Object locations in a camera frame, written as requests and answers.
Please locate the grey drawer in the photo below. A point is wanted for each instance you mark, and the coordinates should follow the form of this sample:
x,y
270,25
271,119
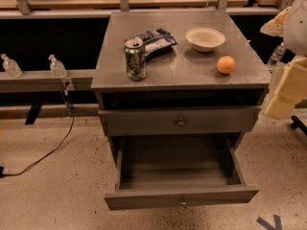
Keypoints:
x,y
180,120
177,171

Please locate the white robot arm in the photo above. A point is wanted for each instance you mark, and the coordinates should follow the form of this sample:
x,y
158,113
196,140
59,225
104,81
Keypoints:
x,y
291,25

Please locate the grey top drawer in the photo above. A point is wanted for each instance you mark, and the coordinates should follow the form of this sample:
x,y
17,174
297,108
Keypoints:
x,y
180,120

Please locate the grey wooden drawer cabinet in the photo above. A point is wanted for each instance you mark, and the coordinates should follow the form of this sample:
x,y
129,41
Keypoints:
x,y
182,76

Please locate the green soda can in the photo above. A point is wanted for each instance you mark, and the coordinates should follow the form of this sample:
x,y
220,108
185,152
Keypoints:
x,y
135,58

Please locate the blue white chip bag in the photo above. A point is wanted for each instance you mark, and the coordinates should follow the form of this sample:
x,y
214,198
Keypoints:
x,y
156,42

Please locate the orange fruit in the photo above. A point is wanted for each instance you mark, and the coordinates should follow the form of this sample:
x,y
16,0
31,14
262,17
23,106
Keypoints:
x,y
225,65

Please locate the white paper bowl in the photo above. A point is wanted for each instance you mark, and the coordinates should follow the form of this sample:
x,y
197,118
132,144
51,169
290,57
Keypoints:
x,y
205,39

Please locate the clear bottle on ledge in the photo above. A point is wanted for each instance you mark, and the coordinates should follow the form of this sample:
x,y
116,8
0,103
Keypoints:
x,y
57,67

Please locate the clear water bottle right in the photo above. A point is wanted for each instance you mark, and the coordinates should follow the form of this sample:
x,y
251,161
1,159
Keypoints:
x,y
276,56

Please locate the black chair base leg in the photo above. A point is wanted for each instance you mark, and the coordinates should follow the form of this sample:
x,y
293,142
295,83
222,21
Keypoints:
x,y
298,124

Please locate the clear bottle far left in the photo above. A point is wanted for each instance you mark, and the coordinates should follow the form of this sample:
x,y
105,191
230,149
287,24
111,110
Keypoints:
x,y
11,66

